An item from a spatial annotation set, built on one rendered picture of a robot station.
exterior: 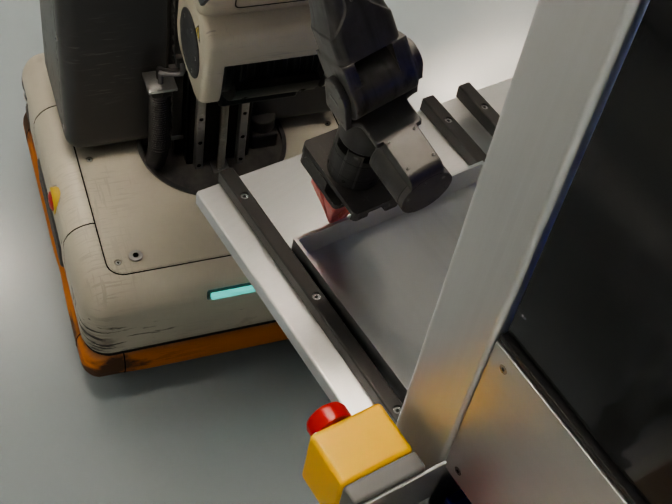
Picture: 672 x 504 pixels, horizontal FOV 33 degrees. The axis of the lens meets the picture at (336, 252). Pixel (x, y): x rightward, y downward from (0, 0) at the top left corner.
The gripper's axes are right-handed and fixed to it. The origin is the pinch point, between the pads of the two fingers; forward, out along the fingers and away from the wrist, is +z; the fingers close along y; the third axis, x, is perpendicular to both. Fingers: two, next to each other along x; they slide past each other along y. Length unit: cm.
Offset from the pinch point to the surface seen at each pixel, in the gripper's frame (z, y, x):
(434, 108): 2.5, -9.6, 21.4
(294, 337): 2.7, 9.6, -10.8
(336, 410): -12.7, 23.2, -18.1
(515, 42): 100, -74, 127
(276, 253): 1.7, 0.4, -7.7
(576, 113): -54, 26, -14
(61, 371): 97, -40, -13
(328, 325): 0.3, 10.9, -8.0
